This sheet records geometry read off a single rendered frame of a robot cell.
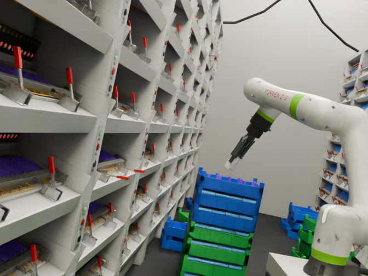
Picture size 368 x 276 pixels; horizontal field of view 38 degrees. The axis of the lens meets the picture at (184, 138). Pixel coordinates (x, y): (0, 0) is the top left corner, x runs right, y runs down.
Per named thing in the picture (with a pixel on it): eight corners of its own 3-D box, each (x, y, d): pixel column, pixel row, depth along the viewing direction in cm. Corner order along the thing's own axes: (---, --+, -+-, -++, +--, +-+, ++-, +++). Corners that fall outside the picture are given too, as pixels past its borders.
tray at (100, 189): (130, 183, 198) (142, 161, 198) (84, 205, 138) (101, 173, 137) (84, 157, 200) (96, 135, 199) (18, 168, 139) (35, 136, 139)
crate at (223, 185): (253, 193, 266) (257, 178, 266) (261, 200, 246) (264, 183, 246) (195, 182, 265) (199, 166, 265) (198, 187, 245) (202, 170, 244)
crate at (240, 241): (243, 240, 267) (247, 224, 267) (250, 249, 247) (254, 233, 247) (185, 228, 266) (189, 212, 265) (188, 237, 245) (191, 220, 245)
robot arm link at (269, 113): (297, 102, 236) (284, 92, 245) (278, 90, 230) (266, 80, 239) (278, 127, 239) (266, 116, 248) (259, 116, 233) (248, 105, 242)
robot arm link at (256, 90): (303, 125, 210) (316, 99, 209) (284, 113, 203) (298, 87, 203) (252, 103, 240) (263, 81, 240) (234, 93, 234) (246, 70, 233)
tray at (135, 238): (142, 244, 269) (155, 220, 268) (115, 276, 209) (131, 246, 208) (108, 224, 270) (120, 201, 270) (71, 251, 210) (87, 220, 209)
